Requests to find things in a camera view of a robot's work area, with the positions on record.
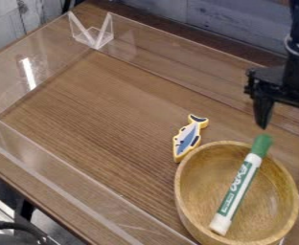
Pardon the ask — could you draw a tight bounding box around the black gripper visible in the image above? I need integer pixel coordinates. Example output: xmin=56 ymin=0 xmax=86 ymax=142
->
xmin=245 ymin=35 xmax=299 ymax=129

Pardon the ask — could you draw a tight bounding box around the green white marker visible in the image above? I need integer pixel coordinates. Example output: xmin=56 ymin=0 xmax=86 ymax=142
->
xmin=210 ymin=134 xmax=273 ymax=235

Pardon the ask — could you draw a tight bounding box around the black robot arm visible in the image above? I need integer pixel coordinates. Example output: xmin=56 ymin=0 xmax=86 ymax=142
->
xmin=245 ymin=0 xmax=299 ymax=129

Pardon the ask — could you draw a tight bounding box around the brown wooden bowl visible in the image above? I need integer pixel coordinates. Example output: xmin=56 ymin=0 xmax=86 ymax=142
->
xmin=174 ymin=141 xmax=299 ymax=245

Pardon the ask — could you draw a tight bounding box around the yellow blue fish toy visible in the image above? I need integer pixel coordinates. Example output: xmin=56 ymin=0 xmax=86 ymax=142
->
xmin=173 ymin=114 xmax=209 ymax=163

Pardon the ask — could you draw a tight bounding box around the clear acrylic corner bracket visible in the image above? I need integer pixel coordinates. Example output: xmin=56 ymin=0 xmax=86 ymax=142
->
xmin=68 ymin=11 xmax=114 ymax=50

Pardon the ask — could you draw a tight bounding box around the clear acrylic front wall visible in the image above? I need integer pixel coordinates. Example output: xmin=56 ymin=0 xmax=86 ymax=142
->
xmin=0 ymin=121 xmax=195 ymax=245

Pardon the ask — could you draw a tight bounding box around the black cable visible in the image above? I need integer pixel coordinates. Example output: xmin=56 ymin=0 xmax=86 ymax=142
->
xmin=0 ymin=220 xmax=51 ymax=245

